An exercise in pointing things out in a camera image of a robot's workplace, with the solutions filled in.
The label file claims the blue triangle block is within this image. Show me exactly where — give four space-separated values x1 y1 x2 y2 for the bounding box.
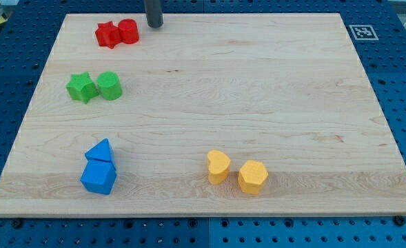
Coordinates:
85 138 116 168

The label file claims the green star block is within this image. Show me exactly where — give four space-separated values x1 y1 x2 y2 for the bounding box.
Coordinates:
65 72 99 104

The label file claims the blue cube block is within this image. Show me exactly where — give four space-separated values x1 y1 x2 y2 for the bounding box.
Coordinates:
80 160 116 195

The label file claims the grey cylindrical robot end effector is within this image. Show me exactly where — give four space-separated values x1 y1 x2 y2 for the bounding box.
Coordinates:
143 0 163 28

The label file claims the yellow hexagon block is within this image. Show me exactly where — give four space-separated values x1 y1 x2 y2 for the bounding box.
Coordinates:
238 160 269 195

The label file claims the green cylinder block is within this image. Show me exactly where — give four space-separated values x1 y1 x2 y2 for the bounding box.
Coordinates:
97 72 123 101

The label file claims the white fiducial marker tag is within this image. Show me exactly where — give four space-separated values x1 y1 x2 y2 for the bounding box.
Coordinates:
349 24 378 41

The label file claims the light wooden board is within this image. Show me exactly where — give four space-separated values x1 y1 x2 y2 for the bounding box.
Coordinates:
0 13 406 218

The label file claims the red star block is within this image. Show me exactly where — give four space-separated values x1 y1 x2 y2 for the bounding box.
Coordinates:
95 21 121 49

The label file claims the red cylinder block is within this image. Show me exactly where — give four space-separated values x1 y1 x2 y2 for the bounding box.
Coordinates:
118 19 139 44

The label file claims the yellow heart block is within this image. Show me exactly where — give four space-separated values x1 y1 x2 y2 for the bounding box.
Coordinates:
207 149 231 185

